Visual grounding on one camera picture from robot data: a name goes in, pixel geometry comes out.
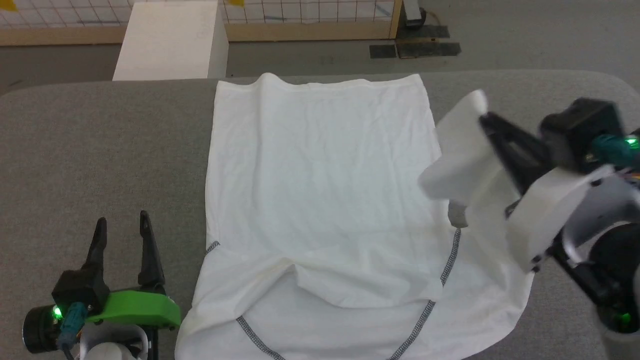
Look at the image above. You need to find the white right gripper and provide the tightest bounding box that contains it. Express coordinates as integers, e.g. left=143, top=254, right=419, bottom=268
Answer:
left=478, top=111, right=617, bottom=274

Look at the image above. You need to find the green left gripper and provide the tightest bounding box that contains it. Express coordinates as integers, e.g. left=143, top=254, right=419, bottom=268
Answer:
left=81, top=210, right=182, bottom=331

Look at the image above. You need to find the white t-shirt garment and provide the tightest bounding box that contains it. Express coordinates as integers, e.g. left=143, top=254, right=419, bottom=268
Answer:
left=173, top=72, right=536, bottom=360

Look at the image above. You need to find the grey upholstered sofa surface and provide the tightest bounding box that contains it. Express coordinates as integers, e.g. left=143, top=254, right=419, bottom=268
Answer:
left=0, top=69, right=640, bottom=360

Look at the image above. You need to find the long black floor mat piece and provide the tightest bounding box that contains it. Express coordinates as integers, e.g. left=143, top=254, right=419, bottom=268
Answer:
left=396, top=41, right=462, bottom=59

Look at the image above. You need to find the small black floor mat piece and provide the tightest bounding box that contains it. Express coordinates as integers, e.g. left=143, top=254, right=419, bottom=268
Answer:
left=369, top=44, right=398, bottom=60

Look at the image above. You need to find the white box cabinet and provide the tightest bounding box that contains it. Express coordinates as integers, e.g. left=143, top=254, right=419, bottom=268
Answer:
left=112, top=0, right=230, bottom=82

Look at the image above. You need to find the wooden framed grid fence panel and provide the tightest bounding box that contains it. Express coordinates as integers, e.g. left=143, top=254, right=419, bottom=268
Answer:
left=0, top=0, right=404, bottom=47

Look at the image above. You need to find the teal plug left camera cable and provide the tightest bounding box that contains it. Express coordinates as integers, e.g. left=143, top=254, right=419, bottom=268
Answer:
left=56, top=301, right=90, bottom=360

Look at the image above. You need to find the teal plug camera cable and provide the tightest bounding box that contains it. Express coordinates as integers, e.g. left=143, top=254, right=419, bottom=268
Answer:
left=589, top=133, right=640, bottom=168
left=56, top=301, right=90, bottom=360

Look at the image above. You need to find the teal plug right camera cable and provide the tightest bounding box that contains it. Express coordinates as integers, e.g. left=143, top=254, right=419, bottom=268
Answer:
left=589, top=133, right=640, bottom=168

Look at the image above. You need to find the black floor mat under post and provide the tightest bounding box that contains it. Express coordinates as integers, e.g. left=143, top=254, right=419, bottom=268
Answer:
left=399, top=25, right=451, bottom=40

